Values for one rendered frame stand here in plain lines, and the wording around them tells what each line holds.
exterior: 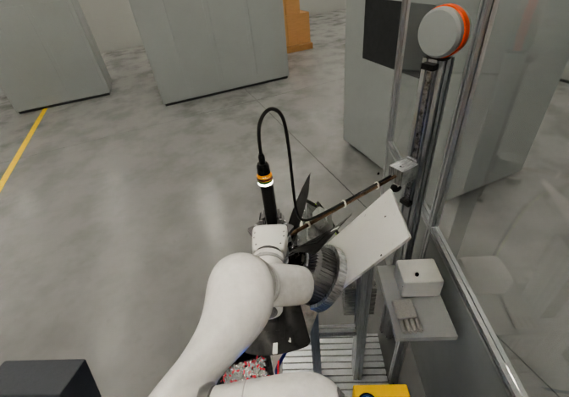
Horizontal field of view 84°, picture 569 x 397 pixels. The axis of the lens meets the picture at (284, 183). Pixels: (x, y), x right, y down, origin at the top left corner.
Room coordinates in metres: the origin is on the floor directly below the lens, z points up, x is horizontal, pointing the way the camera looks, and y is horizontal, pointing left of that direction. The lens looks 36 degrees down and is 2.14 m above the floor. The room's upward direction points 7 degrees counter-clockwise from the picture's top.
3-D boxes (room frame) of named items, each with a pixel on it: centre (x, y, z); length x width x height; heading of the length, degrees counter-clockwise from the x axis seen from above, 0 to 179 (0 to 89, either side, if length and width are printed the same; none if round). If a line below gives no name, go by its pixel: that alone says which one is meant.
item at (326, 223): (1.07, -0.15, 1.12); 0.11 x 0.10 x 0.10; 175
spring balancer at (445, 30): (1.08, -0.57, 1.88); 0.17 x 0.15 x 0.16; 175
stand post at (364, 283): (0.83, -0.29, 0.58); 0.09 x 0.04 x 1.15; 175
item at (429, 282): (0.86, -0.54, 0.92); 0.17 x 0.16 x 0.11; 85
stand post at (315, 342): (0.85, -0.06, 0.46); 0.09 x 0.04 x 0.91; 175
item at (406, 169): (1.03, -0.49, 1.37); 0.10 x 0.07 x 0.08; 120
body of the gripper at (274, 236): (0.62, 0.06, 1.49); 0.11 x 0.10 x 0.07; 175
